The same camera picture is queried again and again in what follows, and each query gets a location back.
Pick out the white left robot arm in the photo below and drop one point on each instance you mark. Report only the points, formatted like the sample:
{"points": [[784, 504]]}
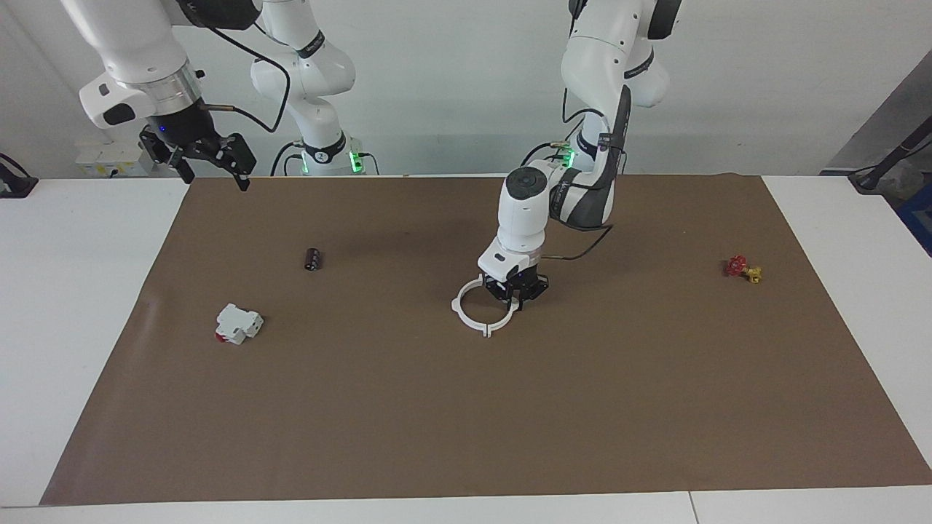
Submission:
{"points": [[520, 211]]}

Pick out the white power strip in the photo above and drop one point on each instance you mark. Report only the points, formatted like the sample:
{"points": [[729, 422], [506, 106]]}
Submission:
{"points": [[109, 160]]}

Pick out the black stand base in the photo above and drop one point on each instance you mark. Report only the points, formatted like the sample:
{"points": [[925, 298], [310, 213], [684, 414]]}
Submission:
{"points": [[877, 175]]}

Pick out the blue crate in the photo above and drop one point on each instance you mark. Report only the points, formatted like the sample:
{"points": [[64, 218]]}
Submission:
{"points": [[919, 218]]}

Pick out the white circuit breaker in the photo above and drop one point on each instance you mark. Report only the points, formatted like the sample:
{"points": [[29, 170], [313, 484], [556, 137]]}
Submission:
{"points": [[237, 322]]}

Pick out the black cylindrical capacitor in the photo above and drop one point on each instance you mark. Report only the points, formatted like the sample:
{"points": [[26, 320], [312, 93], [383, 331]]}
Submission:
{"points": [[314, 259]]}

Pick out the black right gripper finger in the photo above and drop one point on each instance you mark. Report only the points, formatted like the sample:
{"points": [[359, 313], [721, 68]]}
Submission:
{"points": [[244, 160], [184, 164]]}

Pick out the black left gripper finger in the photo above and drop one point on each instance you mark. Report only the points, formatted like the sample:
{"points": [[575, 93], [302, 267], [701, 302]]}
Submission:
{"points": [[518, 298], [500, 295]]}

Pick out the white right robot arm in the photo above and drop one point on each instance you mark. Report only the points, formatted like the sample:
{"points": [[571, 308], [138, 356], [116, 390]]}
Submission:
{"points": [[131, 44]]}

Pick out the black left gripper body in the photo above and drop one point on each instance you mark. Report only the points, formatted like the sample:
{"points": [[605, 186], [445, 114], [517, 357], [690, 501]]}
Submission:
{"points": [[520, 280]]}

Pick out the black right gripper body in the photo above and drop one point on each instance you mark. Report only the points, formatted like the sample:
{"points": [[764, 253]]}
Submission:
{"points": [[186, 138]]}

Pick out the brown paper table mat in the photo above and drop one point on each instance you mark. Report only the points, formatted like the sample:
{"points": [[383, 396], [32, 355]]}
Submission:
{"points": [[437, 422]]}

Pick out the black clamp mount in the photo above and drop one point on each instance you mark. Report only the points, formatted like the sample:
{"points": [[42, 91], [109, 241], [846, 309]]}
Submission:
{"points": [[16, 182]]}

